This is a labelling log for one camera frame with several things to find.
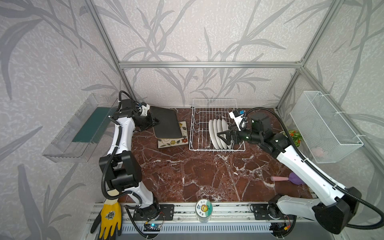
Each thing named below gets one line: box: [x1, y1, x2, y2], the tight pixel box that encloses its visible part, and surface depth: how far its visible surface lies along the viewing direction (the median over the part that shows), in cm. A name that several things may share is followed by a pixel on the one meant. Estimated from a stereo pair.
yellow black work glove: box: [90, 199, 122, 240], surface depth 71 cm
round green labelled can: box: [195, 199, 213, 223], surface depth 69 cm
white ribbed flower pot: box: [283, 129, 304, 148], surface depth 86 cm
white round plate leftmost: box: [208, 119, 220, 150], surface depth 88 cm
